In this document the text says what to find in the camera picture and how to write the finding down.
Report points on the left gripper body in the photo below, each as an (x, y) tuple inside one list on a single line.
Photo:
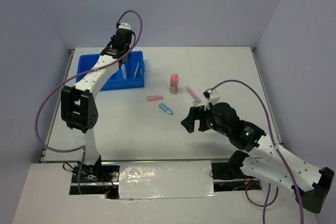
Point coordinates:
[(113, 39)]

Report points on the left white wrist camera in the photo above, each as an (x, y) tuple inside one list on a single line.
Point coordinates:
[(125, 26)]

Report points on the pink correction tape case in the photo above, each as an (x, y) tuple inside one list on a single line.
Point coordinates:
[(154, 97)]

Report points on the blue compartment tray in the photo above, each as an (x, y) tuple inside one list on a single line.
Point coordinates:
[(116, 81)]

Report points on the blue correction tape case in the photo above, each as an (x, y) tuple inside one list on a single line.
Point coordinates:
[(166, 109)]

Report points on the pink-lidded jar of clips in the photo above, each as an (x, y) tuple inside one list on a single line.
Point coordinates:
[(174, 79)]

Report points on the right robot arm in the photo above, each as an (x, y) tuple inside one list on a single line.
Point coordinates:
[(256, 156)]

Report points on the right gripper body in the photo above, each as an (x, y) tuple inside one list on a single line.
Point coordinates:
[(211, 124)]

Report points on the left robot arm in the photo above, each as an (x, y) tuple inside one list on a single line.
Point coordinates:
[(78, 103)]

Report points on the blue-capped highlighter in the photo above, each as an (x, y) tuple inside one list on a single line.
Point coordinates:
[(124, 72)]

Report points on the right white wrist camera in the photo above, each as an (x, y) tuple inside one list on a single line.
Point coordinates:
[(212, 97)]

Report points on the silver taped cover plate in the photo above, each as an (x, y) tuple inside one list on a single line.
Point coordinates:
[(165, 180)]

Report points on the purple highlighter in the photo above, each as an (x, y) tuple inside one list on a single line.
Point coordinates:
[(193, 94)]

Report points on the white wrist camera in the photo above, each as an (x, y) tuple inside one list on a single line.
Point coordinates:
[(125, 26), (212, 97)]

